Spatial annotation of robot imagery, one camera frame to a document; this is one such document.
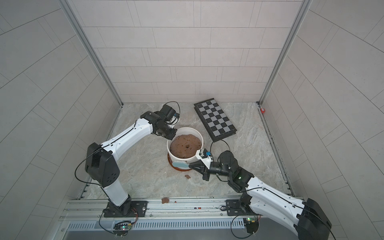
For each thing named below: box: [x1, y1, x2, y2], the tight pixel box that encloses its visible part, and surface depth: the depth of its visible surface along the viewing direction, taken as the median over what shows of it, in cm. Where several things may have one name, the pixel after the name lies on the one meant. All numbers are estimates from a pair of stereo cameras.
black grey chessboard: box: [193, 98, 238, 143], surface depth 104 cm
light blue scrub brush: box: [172, 160, 190, 168], surface depth 70 cm
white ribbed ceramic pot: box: [167, 127, 204, 163], surface depth 84 cm
